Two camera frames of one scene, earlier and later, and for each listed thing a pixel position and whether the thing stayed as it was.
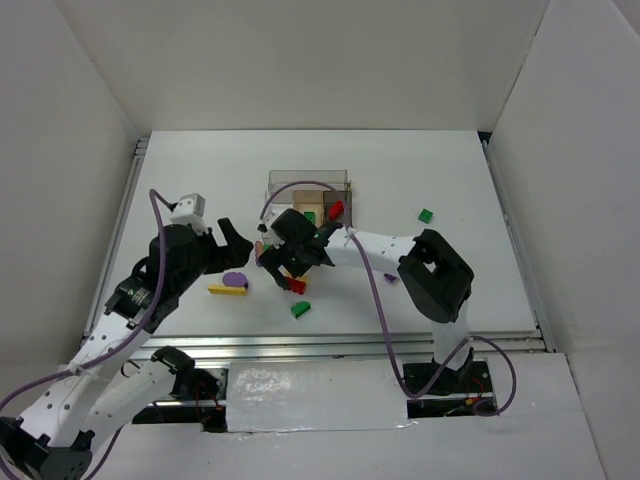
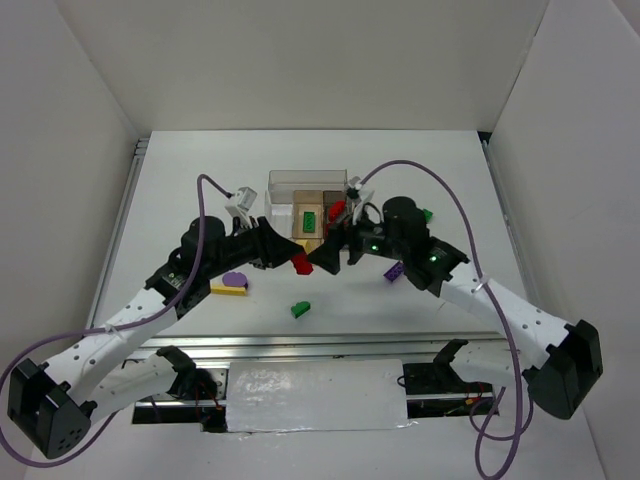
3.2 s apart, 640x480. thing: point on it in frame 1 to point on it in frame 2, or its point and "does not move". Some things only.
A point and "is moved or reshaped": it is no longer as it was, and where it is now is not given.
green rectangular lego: [311, 215] does not move
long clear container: [282, 184] does not move
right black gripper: [279, 256] to [347, 240]
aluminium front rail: [332, 346] does not move
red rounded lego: [336, 209] does not move
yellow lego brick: [287, 273] is moved or reshaped
